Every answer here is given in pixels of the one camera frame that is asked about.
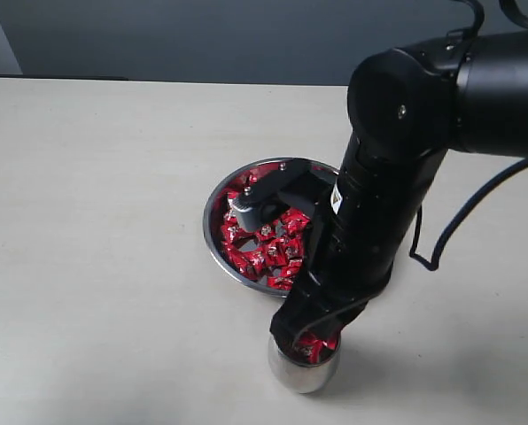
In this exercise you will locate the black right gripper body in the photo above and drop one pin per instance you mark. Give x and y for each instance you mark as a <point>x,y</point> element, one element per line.
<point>323,304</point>

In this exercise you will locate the red candy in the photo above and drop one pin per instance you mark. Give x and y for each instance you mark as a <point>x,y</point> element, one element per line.
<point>266,233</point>
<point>294,221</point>
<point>250,264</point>
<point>233,233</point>
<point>311,350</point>
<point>280,252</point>
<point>280,283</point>

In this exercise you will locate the red wrapped candy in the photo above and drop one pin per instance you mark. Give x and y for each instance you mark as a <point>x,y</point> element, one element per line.
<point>250,264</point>
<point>294,221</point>
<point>280,252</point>
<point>233,233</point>
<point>266,233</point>
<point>280,283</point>

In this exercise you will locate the round stainless steel plate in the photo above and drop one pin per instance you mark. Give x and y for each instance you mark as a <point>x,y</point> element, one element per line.
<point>228,265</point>

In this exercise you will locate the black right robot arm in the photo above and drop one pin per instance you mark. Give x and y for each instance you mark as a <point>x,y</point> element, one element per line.
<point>408,107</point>

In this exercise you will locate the stainless steel cup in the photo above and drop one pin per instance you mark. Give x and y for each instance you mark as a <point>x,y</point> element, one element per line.
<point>300,377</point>

